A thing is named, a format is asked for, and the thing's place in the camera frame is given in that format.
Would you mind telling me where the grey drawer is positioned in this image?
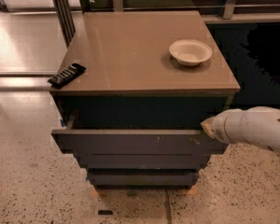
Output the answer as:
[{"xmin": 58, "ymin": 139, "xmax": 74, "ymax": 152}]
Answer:
[
  {"xmin": 74, "ymin": 154, "xmax": 209, "ymax": 169},
  {"xmin": 50, "ymin": 109, "xmax": 230, "ymax": 156},
  {"xmin": 88, "ymin": 172, "xmax": 198, "ymax": 186}
]

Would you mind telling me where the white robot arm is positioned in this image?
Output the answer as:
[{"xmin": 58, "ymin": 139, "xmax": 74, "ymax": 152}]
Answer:
[{"xmin": 201, "ymin": 106, "xmax": 280, "ymax": 154}]

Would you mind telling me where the grey drawer cabinet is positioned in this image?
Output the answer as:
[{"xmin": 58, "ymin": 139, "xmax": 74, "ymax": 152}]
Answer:
[{"xmin": 50, "ymin": 11, "xmax": 240, "ymax": 177}]

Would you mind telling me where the white paper bowl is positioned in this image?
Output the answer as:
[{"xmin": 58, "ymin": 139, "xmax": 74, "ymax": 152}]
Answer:
[{"xmin": 169, "ymin": 39, "xmax": 213, "ymax": 66}]

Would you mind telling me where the black ridged tray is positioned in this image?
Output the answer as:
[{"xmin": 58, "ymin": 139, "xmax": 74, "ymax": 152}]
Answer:
[{"xmin": 48, "ymin": 63, "xmax": 86, "ymax": 89}]

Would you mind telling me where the dark metal post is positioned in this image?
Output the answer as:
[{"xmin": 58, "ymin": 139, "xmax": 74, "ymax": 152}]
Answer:
[{"xmin": 52, "ymin": 0, "xmax": 76, "ymax": 47}]

